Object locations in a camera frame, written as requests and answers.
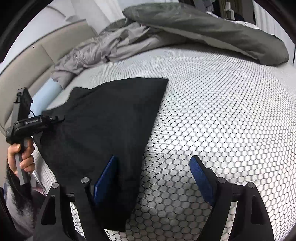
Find dark grey duvet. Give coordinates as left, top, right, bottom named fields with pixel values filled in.
left=101, top=2, right=290, bottom=67

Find person's left hand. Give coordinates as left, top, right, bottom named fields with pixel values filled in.
left=7, top=138, right=35, bottom=177

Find black pants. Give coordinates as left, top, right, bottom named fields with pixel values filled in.
left=34, top=78, right=168, bottom=232

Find light blue pillow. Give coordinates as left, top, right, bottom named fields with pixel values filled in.
left=29, top=78, right=63, bottom=118

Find beige upholstered headboard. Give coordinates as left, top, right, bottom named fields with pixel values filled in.
left=0, top=20, right=96, bottom=137

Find white honeycomb mattress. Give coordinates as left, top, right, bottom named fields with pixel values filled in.
left=50, top=44, right=295, bottom=240

